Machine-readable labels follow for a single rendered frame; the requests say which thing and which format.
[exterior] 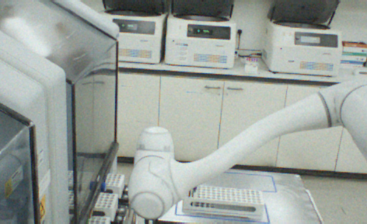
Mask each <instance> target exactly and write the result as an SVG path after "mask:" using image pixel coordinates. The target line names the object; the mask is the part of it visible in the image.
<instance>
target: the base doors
mask: <svg viewBox="0 0 367 224"><path fill-rule="evenodd" d="M120 85H126V86H132V88H128V87H120ZM205 86H207V87H218V86H219V87H221V89H212V88H205ZM223 86H224V90H223ZM228 87H230V88H237V89H239V88H240V87H242V89H243V90H233V89H227V88H228ZM326 88H327V87H310V86H294V85H288V86H287V85H276V84H267V83H258V82H231V81H225V84H224V81H218V80H210V79H187V78H179V77H171V76H163V75H161V80H160V75H135V74H126V73H119V79H118V109H117V142H118V143H119V149H118V151H117V156H125V157H135V152H136V149H137V141H138V138H139V136H140V134H141V132H142V129H144V128H149V127H152V126H158V120H159V127H161V128H165V129H167V130H169V131H170V134H171V135H172V140H173V145H174V156H175V160H176V161H191V162H194V161H198V160H199V159H202V158H204V157H206V156H208V155H210V154H212V153H213V152H215V151H216V150H217V148H218V149H219V148H220V147H222V146H224V144H225V143H228V142H229V141H230V140H232V139H233V138H235V137H236V136H237V135H239V134H240V133H241V132H242V131H245V129H247V128H248V127H250V126H251V125H253V124H254V123H257V122H258V121H259V120H262V119H263V118H264V117H267V116H268V115H270V114H273V113H275V112H277V111H278V110H282V109H283V108H286V107H288V106H290V105H292V104H294V103H296V102H299V101H300V100H303V99H305V98H306V97H308V96H311V95H312V94H313V93H317V92H319V91H320V90H323V89H326ZM186 91H197V92H199V93H186ZM218 93H220V96H218ZM222 93H223V96H222ZM226 93H228V96H227V95H226ZM159 94H160V104H159ZM221 112H222V114H221ZM220 117H221V120H220ZM219 123H220V127H219ZM218 130H219V133H218ZM279 139H280V140H279ZM237 164H240V165H249V166H276V167H285V168H294V169H311V170H327V171H342V172H351V173H367V161H366V160H365V157H364V156H363V155H362V153H361V152H360V151H359V148H358V147H357V146H356V144H355V143H354V141H353V140H352V138H351V134H349V133H348V130H347V129H346V128H343V127H342V126H337V127H333V128H325V129H318V130H311V131H297V132H294V133H291V134H286V135H282V136H280V137H277V138H275V139H274V140H271V141H269V142H268V143H266V144H265V145H263V146H261V147H260V148H259V149H257V150H256V151H255V152H252V153H251V154H250V155H248V156H247V157H246V158H244V159H242V161H239V162H238V163H237Z"/></svg>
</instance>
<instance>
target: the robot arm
mask: <svg viewBox="0 0 367 224"><path fill-rule="evenodd" d="M337 126H342V127H343V128H346V129H347V130H348V133H349V134H351V138H352V140H353V141H354V143H355V144H356V146H357V147H358V148H359V151H360V152H361V153H362V155H363V156H364V157H365V160H366V161H367V77H364V78H360V79H352V80H350V81H347V82H342V83H339V84H337V85H333V86H331V87H327V88H326V89H323V90H320V91H319V92H317V93H313V94H312V95H311V96H308V97H306V98H305V99H303V100H300V101H299V102H296V103H294V104H292V105H290V106H288V107H286V108H283V109H282V110H278V111H277V112H275V113H273V114H270V115H268V116H267V117H264V118H263V119H262V120H259V121H258V122H257V123H254V124H253V125H251V126H250V127H248V128H247V129H245V131H242V132H241V133H240V134H239V135H237V136H236V137H235V138H233V139H232V140H230V141H229V142H228V143H225V144H224V146H222V147H220V148H219V149H217V150H216V151H215V152H213V153H212V154H210V155H208V156H206V157H204V158H202V159H199V160H198V161H194V162H192V163H178V161H175V156H174V145H173V140H172V135H171V134H170V131H169V130H167V129H165V128H161V127H158V126H152V127H149V128H144V129H142V132H141V134H140V136H139V138H138V141H137V149H136V152H135V160H134V169H133V170H132V172H131V176H130V179H129V182H128V200H129V201H130V202H131V207H132V208H133V210H134V211H135V213H136V214H137V215H139V216H140V217H141V218H143V219H145V224H158V221H159V220H158V219H159V218H160V217H162V216H163V215H165V214H166V213H167V212H168V211H169V210H170V209H171V208H172V207H173V206H174V205H176V204H177V203H178V202H179V201H182V200H184V199H185V197H186V195H187V193H188V192H189V191H190V190H191V189H192V188H194V187H197V186H198V185H201V184H203V183H205V182H207V181H210V180H211V179H213V178H216V177H217V176H218V175H220V174H222V173H224V172H225V171H226V170H228V169H229V168H230V167H231V166H234V165H235V164H237V163H238V162H239V161H242V159H244V158H246V157H247V156H248V155H250V154H251V153H252V152H255V151H256V150H257V149H259V148H260V147H261V146H263V145H265V144H266V143H268V142H269V141H271V140H274V139H275V138H277V137H280V136H282V135H286V134H291V133H294V132H297V131H311V130H318V129H325V128H333V127H337Z"/></svg>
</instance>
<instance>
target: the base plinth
mask: <svg viewBox="0 0 367 224"><path fill-rule="evenodd" d="M134 160H135V158H134V157H125V156H117V163H134ZM178 163H192V162H191V161H178ZM230 169H231V170H251V171H259V172H273V173H287V174H294V175H305V176H315V177H340V178H349V179H359V180H367V173H351V172H342V171H327V170H311V169H294V168H285V167H276V166H249V165H240V164H235V165H234V166H231V167H230Z"/></svg>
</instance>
